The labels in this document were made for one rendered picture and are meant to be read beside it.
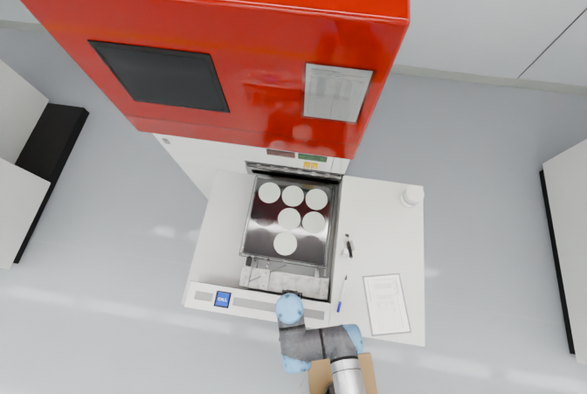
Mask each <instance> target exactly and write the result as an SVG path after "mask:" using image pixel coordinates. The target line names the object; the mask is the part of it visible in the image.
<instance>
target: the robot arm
mask: <svg viewBox="0 0 587 394"><path fill-rule="evenodd" d="M300 295H301V297H300ZM303 310H304V307H303V303H302V293H299V292H298V291H293V290H288V289H287V290H283V289H282V293H281V296H280V297H279V299H278V300H277V302H276V305H275V313H276V315H277V319H278V328H279V333H280V337H279V342H280V349H281V352H280V354H281V358H282V363H283V369H284V371H285V372H286V373H289V374H297V373H301V372H305V371H308V370H310V368H311V361H317V360H322V359H329V361H330V366H331V371H332V377H333V381H332V382H331V383H330V384H329V385H328V386H327V388H326V390H325V392H324V394H366V390H365V386H364V382H363V375H362V371H361V367H360V363H359V359H358V355H359V354H362V353H363V339H362V335H361V331H360V329H359V327H358V326H357V325H356V324H344V325H342V324H340V325H338V326H332V327H326V328H314V329H309V330H306V325H305V320H304V314H303Z"/></svg>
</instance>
